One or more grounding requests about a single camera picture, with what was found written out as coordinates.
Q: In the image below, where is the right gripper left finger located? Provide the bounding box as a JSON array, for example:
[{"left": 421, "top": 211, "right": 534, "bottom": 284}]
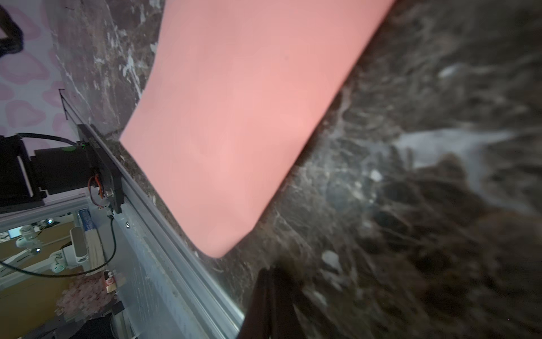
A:
[{"left": 237, "top": 268, "right": 271, "bottom": 339}]

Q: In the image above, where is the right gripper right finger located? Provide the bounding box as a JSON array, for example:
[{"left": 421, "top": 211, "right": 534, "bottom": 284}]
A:
[{"left": 270, "top": 268, "right": 305, "bottom": 338}]

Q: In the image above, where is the pink paper sheet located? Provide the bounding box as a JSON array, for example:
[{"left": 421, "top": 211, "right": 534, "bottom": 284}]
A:
[{"left": 120, "top": 1, "right": 392, "bottom": 258}]

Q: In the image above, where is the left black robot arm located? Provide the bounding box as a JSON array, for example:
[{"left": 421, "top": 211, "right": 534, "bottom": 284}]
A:
[{"left": 1, "top": 134, "right": 97, "bottom": 214}]

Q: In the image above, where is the aluminium mounting rail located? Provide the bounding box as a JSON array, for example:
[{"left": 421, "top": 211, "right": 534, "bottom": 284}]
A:
[{"left": 58, "top": 88, "right": 246, "bottom": 339}]

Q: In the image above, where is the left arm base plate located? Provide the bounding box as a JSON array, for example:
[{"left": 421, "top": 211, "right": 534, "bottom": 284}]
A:
[{"left": 77, "top": 124, "right": 124, "bottom": 214}]

